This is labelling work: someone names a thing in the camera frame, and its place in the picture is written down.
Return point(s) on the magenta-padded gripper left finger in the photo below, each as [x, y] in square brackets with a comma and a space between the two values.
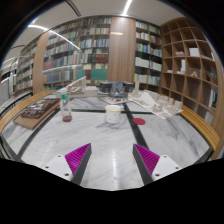
[74, 161]

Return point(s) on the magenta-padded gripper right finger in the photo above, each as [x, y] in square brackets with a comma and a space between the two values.
[150, 162]

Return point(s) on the clear bottle with green label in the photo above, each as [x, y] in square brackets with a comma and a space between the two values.
[66, 108]

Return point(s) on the flat round red coaster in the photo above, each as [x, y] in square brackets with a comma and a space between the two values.
[139, 121]

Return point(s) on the white city block model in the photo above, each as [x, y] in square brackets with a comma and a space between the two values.
[155, 103]

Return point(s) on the long white architectural model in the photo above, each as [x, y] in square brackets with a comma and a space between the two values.
[78, 90]

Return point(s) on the wooden cubby shelf unit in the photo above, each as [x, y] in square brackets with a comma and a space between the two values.
[190, 66]

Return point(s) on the straight ceiling light strip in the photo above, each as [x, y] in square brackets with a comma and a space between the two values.
[127, 7]

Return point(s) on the tall bookshelf wall with books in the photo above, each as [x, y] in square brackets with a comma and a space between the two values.
[83, 50]

